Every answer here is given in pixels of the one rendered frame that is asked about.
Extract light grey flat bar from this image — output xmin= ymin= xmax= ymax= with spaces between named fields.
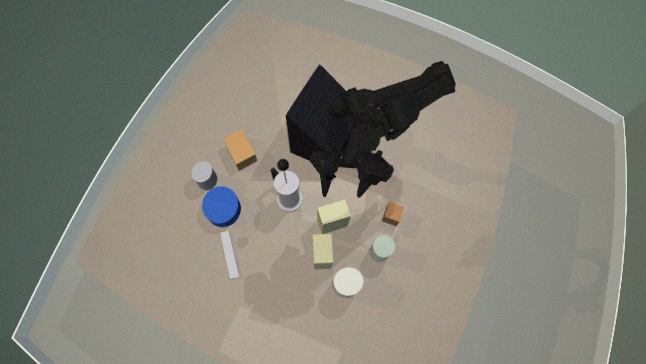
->
xmin=220 ymin=230 xmax=239 ymax=279

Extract grey cylinder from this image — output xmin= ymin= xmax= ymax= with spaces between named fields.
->
xmin=192 ymin=161 xmax=218 ymax=190

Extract white cylinder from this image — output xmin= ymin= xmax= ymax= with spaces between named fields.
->
xmin=332 ymin=268 xmax=363 ymax=298

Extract small orange-brown cube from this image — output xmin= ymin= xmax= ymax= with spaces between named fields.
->
xmin=382 ymin=202 xmax=404 ymax=226

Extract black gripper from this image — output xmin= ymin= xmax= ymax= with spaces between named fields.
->
xmin=309 ymin=133 xmax=372 ymax=198

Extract blue cylinder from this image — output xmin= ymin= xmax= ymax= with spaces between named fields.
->
xmin=202 ymin=187 xmax=241 ymax=227

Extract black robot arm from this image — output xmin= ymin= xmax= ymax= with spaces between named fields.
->
xmin=326 ymin=61 xmax=456 ymax=185

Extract tan rectangular box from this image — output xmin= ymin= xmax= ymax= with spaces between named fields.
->
xmin=223 ymin=129 xmax=257 ymax=170

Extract pale yellow block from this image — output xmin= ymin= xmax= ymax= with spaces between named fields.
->
xmin=317 ymin=200 xmax=351 ymax=234
xmin=313 ymin=234 xmax=333 ymax=270

